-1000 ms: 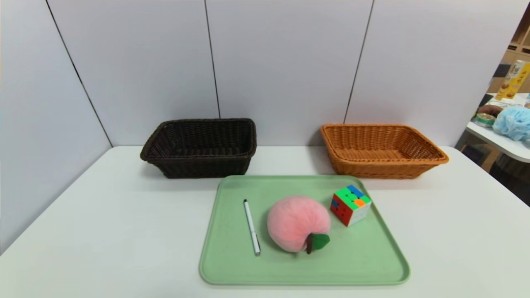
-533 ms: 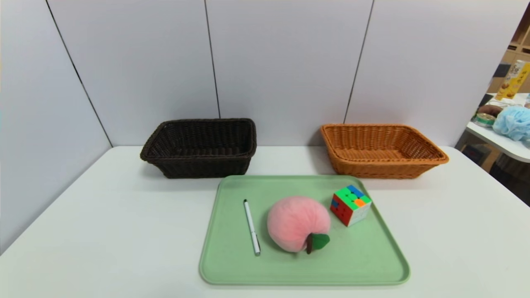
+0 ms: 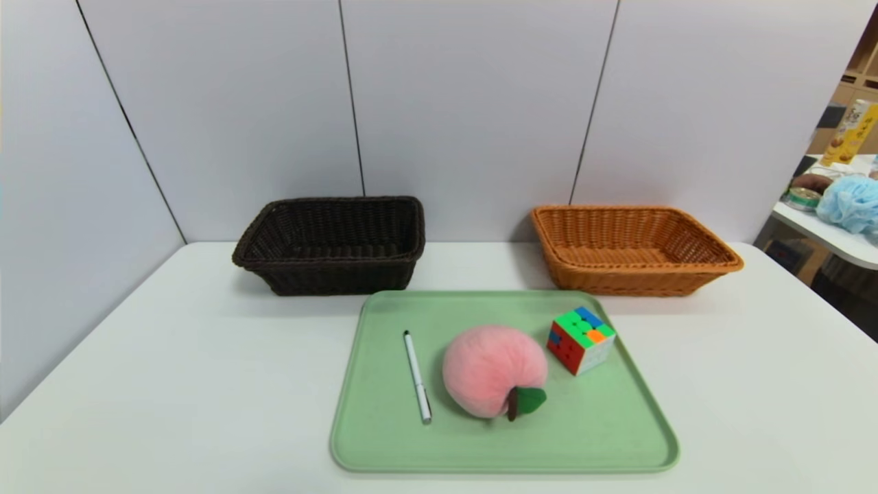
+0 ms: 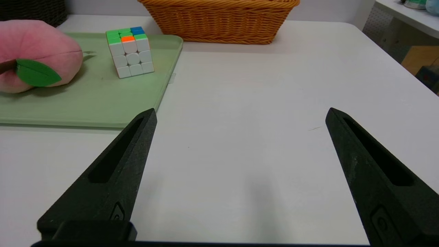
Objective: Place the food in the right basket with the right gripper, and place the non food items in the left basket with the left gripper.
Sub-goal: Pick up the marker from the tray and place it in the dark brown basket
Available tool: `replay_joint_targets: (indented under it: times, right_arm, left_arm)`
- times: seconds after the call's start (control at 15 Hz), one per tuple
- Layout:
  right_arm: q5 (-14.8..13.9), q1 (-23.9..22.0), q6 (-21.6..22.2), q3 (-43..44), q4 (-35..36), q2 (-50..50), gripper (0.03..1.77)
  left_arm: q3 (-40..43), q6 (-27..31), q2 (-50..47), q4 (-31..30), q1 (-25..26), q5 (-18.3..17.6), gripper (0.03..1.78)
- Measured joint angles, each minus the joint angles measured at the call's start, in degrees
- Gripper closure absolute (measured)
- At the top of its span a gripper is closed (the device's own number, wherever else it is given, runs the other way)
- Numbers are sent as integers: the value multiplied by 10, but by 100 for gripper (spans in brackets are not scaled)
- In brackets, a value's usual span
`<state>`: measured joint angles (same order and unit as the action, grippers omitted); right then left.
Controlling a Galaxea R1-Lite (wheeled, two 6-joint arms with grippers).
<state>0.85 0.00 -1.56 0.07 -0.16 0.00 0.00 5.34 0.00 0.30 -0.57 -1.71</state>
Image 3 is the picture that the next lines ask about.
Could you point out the pink plush peach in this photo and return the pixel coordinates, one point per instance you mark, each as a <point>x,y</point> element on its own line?
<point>490,367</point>

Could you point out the white pen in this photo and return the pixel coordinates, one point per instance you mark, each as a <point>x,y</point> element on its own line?
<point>416,377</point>

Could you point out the dark brown wicker basket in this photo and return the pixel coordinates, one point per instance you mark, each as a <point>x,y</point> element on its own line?
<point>329,274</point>

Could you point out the orange wicker basket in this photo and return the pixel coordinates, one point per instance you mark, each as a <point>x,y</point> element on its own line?
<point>617,278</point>

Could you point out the multicoloured puzzle cube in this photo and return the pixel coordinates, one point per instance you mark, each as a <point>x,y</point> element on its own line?
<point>579,329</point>

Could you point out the light green plastic tray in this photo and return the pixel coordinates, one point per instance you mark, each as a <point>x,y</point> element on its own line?
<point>603,432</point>

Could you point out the small tin can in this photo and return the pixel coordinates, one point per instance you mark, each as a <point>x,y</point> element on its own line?
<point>802,199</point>

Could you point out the brown rounded item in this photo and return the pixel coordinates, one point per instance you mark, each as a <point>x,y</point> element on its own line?
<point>813,182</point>

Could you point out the light blue mesh sponge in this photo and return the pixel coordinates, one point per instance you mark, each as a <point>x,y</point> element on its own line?
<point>850,202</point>

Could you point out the yellow snack box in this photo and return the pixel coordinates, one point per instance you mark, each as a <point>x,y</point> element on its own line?
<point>850,134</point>

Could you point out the wooden shelf unit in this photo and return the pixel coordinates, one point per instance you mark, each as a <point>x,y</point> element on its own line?
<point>865,62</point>

